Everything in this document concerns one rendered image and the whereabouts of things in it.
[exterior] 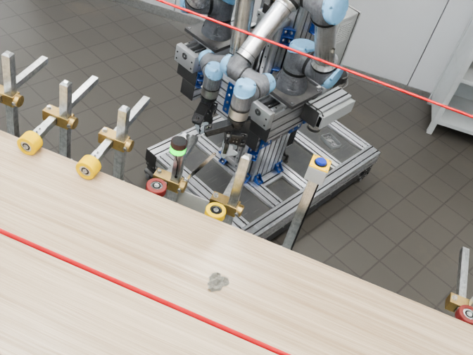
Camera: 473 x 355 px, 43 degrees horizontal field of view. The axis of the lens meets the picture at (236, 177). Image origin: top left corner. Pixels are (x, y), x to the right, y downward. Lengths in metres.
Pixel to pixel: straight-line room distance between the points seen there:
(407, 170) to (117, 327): 2.85
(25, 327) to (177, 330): 0.46
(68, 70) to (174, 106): 0.80
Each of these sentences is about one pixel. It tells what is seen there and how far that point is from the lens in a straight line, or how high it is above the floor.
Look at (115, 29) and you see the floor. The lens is 4.91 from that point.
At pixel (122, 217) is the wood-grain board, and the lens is 2.20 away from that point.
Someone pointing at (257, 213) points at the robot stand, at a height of 0.21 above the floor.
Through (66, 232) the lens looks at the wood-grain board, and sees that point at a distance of 2.15.
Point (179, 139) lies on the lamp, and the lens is 2.22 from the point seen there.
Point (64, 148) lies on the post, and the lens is 2.59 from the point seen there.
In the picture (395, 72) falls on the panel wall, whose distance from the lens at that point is 5.01.
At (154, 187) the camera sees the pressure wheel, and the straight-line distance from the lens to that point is 2.32.
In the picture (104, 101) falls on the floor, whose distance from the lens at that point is 4.15.
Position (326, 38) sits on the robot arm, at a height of 1.43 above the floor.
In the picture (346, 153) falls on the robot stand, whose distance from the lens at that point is 3.88.
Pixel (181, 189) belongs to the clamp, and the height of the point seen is 0.85.
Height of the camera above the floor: 2.55
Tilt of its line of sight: 43 degrees down
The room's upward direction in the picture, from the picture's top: 16 degrees clockwise
